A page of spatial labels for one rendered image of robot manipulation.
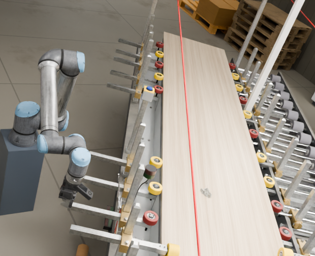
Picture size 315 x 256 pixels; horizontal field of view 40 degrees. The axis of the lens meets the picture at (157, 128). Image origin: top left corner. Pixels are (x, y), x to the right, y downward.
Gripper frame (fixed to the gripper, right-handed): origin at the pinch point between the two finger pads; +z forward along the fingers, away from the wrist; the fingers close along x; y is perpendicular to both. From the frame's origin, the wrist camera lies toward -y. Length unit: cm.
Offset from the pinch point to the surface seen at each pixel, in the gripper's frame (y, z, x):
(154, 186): -43, -9, -25
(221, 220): -82, -10, -11
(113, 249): -27.9, 11.7, 8.9
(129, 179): -27.8, -7.2, -27.6
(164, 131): -48, -8, -87
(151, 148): -47, 20, -104
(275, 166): -134, -6, -88
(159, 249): -45, -15, 26
